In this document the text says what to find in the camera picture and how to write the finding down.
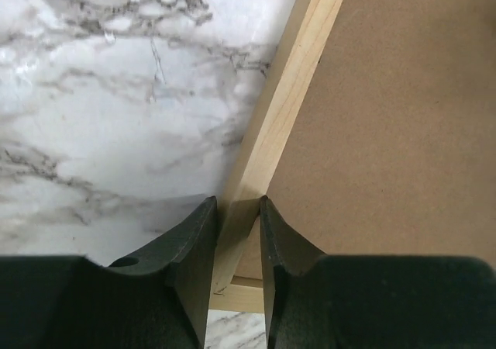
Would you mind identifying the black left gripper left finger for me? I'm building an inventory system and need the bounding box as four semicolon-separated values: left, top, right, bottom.
1;197;218;348

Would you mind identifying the brown frame backing board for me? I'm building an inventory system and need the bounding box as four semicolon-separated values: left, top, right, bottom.
232;0;496;280

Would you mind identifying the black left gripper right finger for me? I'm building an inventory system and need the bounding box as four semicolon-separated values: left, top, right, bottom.
260;197;495;348

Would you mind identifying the light wooden picture frame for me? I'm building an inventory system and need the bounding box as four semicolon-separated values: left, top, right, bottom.
209;0;343;313

